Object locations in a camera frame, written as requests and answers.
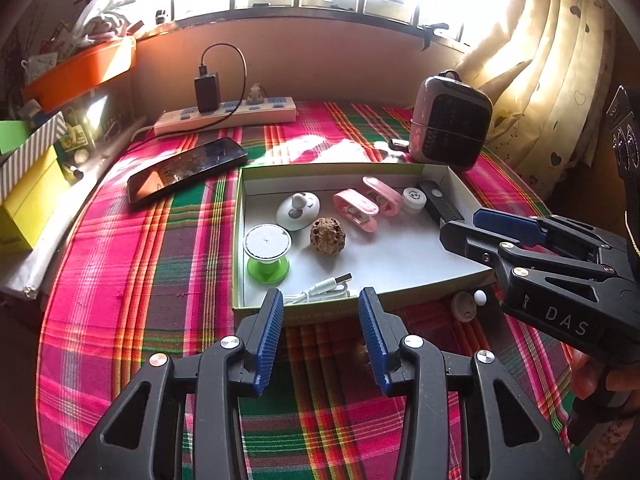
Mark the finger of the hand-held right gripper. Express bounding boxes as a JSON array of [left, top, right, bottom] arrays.
[[472, 207, 627, 272], [440, 219, 621, 306]]

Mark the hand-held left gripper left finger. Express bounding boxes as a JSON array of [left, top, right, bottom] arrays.
[[62, 287, 285, 480]]

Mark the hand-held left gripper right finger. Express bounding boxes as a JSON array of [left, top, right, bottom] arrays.
[[357, 286, 583, 480]]

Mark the black rectangular gadget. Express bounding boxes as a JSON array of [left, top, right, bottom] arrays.
[[417, 180, 468, 231]]

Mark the white round cap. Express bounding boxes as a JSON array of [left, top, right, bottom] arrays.
[[402, 186, 429, 215]]

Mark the green white cardboard box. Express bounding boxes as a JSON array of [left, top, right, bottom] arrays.
[[231, 161, 496, 328]]

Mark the white usb cable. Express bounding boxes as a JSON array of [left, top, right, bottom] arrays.
[[281, 272, 353, 306]]

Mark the pink plastic clip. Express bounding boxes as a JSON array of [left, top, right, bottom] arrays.
[[333, 189, 382, 233], [362, 176, 404, 218]]

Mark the green white round stand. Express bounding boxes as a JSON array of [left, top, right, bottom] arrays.
[[243, 224, 291, 285]]

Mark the white oval knob gadget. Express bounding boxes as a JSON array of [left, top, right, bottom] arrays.
[[276, 191, 323, 232]]

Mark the person's right hand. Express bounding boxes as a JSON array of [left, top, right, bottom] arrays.
[[571, 351, 640, 409]]

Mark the small grey heater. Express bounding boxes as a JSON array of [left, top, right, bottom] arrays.
[[409, 70, 494, 171]]

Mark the cream heart print curtain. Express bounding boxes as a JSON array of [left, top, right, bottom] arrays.
[[452, 0, 621, 201]]

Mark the black phone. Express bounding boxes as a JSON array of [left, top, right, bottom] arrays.
[[126, 136, 249, 205]]

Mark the black window latch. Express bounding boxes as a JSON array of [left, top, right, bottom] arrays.
[[419, 22, 451, 53]]

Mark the beige power strip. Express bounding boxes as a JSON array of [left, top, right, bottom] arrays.
[[153, 98, 297, 137]]

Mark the black charger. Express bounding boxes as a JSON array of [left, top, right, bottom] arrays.
[[194, 74, 221, 113]]

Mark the white side ledge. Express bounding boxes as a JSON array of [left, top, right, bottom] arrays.
[[0, 115, 151, 301]]

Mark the yellow box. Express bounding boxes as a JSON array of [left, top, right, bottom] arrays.
[[0, 145, 63, 253]]

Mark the small green white card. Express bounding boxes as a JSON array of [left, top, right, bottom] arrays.
[[62, 127, 91, 153]]

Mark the clear plastic box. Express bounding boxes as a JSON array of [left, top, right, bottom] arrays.
[[65, 87, 136, 153]]

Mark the striped box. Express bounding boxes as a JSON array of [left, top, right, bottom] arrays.
[[0, 111, 68, 201]]

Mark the orange plastic bin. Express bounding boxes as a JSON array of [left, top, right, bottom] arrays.
[[21, 35, 137, 113]]

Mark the pile of papers and bags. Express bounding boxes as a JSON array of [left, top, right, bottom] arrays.
[[22, 0, 146, 68]]

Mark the black charger cable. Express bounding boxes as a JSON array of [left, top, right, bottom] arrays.
[[198, 43, 248, 128]]

